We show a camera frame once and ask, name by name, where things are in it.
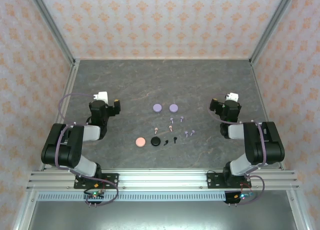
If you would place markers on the pink round earbud case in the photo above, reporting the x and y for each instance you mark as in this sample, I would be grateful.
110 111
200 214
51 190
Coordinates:
140 142

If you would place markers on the purple round earbud case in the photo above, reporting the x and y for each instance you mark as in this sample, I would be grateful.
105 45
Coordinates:
173 107
157 108

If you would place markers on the black round earbud case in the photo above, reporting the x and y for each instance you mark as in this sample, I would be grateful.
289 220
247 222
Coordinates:
155 141

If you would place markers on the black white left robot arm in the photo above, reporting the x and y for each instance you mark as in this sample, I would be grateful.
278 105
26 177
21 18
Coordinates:
65 145

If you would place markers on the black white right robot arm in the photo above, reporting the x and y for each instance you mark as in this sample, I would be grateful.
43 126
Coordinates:
265 145

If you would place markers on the black device at left edge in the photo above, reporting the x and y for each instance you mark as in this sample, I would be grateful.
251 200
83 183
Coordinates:
102 96

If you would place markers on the small circuit board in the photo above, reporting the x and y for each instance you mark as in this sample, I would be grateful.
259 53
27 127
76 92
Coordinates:
241 196
94 195

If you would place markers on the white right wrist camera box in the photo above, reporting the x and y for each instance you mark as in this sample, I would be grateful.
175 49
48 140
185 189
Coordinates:
232 96

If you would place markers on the aluminium side rail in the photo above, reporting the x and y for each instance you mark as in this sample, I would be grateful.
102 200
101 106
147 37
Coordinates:
259 90
68 90

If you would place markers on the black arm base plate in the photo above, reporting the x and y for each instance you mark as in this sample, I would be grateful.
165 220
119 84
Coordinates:
110 181
215 181

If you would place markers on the wide aluminium base rail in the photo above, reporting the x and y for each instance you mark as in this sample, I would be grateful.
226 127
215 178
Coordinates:
162 180

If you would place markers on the aluminium corner post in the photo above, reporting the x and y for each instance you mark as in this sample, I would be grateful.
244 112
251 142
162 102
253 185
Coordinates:
271 27
53 27

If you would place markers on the aluminium lower frame bar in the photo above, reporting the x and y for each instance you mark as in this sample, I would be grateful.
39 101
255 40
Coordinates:
300 215
24 215

